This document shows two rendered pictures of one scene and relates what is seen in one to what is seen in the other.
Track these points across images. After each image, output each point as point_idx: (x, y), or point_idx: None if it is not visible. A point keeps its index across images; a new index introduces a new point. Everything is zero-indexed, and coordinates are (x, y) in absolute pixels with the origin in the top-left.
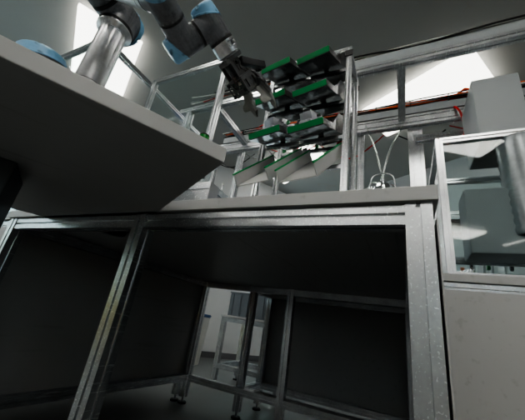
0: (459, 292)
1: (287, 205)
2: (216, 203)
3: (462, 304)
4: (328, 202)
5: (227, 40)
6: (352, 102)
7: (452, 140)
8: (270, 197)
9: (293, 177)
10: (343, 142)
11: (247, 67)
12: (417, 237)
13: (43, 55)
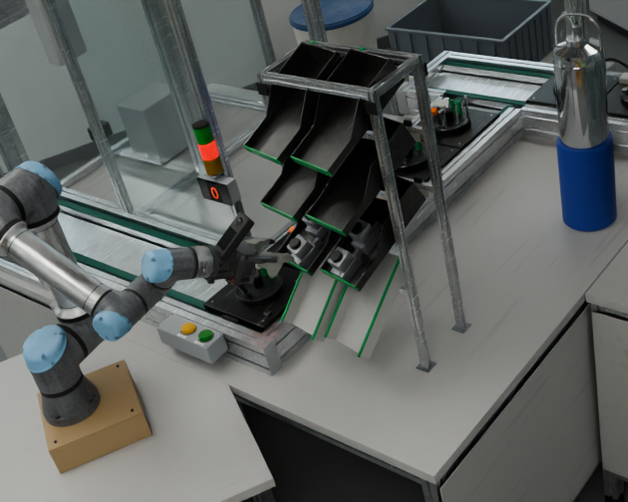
0: None
1: (339, 440)
2: (281, 411)
3: None
4: (368, 453)
5: (197, 275)
6: (413, 137)
7: None
8: (324, 429)
9: (349, 337)
10: (402, 264)
11: (233, 254)
12: (429, 495)
13: (57, 362)
